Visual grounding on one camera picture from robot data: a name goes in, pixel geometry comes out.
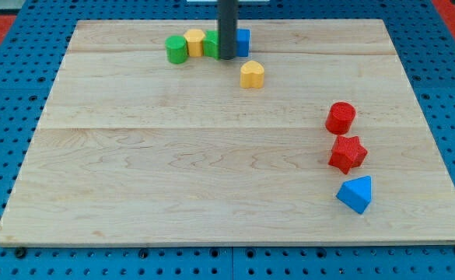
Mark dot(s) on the blue triangle block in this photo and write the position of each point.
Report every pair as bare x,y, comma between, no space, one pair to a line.
356,193

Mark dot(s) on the yellow heart block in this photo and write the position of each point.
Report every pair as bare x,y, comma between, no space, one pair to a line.
252,75

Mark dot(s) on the blue cube block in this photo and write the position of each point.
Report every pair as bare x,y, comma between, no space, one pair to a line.
242,42

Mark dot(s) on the red star block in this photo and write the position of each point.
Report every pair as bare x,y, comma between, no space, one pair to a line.
347,153

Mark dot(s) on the yellow hexagon block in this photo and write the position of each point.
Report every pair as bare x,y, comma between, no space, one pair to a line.
194,39

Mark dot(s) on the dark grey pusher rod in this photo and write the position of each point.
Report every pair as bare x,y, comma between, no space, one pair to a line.
227,27

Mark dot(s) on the green block behind rod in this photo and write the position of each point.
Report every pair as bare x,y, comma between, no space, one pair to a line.
211,44

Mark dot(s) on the wooden board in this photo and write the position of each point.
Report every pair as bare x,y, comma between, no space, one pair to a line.
132,151

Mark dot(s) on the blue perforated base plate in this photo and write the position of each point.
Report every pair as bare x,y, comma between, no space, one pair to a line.
30,57

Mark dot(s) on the red cylinder block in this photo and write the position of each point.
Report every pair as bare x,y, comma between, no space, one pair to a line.
340,118

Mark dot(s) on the green cylinder block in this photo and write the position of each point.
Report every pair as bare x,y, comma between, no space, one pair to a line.
176,49

